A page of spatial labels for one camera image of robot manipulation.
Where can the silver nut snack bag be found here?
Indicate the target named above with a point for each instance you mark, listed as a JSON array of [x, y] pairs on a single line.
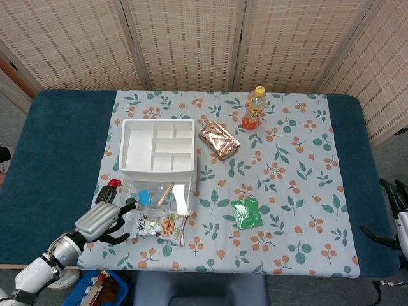
[[159, 226]]

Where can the teal table cover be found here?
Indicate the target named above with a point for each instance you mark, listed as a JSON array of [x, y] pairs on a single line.
[[57, 159]]

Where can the brown wooden door frame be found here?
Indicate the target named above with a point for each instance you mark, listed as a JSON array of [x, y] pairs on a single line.
[[16, 75]]

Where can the blue plastic basket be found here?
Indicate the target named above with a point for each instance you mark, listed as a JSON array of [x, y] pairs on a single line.
[[76, 291]]

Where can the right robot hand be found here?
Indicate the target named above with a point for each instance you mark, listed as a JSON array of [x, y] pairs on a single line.
[[402, 226]]

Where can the person beside table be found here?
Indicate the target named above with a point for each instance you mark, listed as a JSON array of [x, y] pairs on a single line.
[[4, 156]]

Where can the blue chair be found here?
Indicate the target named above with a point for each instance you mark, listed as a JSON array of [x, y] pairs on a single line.
[[201, 288]]

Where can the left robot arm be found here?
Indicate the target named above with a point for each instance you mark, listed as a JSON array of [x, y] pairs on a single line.
[[41, 267]]

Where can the white plastic drawer organizer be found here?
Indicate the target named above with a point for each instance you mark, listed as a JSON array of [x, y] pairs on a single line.
[[138, 150]]

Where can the white sneaker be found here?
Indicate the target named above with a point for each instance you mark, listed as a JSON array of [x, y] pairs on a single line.
[[67, 280]]

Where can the woven bamboo folding screen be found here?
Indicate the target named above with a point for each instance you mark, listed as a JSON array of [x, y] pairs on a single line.
[[191, 44]]

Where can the floral fruit print tablecloth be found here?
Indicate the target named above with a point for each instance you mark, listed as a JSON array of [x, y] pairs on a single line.
[[287, 191]]

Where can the orange iced tea bottle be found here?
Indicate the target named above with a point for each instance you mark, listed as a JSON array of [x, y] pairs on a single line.
[[254, 106]]

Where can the blue block eraser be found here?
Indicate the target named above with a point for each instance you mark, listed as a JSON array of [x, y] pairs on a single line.
[[145, 197]]

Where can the green tea sachet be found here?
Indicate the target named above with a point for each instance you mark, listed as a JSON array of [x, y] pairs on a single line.
[[247, 213]]

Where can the wooden stick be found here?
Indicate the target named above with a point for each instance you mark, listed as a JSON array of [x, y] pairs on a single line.
[[165, 194]]

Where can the clear plastic storage box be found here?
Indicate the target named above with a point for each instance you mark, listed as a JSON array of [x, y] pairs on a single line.
[[159, 212]]

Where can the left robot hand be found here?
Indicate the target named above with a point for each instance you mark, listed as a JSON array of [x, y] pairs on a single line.
[[97, 220]]

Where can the gold foil snack packet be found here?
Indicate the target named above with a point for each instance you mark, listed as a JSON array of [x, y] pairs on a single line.
[[220, 140]]

